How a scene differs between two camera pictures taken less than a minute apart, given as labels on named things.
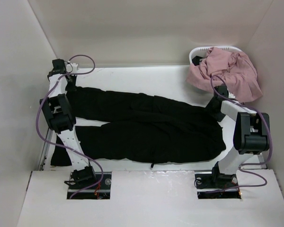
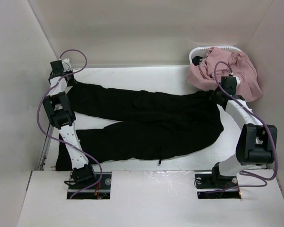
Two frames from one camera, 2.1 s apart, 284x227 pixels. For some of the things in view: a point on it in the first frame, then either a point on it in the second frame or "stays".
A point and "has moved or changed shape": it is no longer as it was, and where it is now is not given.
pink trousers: [235, 70] stays
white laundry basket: [202, 51] stays
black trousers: [140, 128] has moved or changed shape
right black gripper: [217, 117] -> [213, 97]
